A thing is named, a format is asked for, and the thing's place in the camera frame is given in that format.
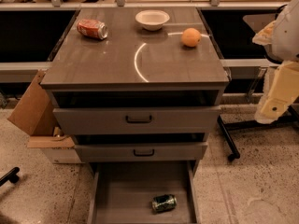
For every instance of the bottom grey drawer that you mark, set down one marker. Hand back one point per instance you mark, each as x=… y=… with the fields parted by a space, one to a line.
x=123 y=193

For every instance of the green soda can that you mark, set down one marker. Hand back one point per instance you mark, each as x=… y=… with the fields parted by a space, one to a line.
x=164 y=203

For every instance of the middle grey drawer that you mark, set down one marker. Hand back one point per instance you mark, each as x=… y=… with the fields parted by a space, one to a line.
x=142 y=152

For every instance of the black rolling stand table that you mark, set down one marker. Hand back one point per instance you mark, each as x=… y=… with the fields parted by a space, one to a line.
x=291 y=115

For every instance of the grey drawer cabinet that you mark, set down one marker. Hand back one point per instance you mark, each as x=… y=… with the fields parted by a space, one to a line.
x=136 y=68

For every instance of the red soda can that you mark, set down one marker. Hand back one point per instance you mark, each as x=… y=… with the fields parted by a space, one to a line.
x=92 y=28

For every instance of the top grey drawer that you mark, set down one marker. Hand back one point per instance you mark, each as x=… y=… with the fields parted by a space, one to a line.
x=136 y=120

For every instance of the black chair leg caster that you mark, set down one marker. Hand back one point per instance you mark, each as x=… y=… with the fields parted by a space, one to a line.
x=11 y=176

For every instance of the orange fruit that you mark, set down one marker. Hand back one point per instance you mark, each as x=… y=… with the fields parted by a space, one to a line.
x=190 y=37

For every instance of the white bowl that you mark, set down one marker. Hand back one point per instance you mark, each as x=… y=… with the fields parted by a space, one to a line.
x=152 y=20

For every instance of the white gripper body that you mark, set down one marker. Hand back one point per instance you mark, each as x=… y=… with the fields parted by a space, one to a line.
x=288 y=36

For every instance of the grey drawer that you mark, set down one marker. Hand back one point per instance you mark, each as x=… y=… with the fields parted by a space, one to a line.
x=142 y=152
x=123 y=193
x=136 y=120

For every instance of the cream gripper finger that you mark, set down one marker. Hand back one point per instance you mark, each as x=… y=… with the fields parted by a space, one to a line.
x=264 y=37

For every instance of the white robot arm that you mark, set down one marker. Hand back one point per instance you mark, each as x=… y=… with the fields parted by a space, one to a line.
x=282 y=35

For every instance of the brown cardboard box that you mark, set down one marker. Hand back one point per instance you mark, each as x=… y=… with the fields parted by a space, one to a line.
x=33 y=114

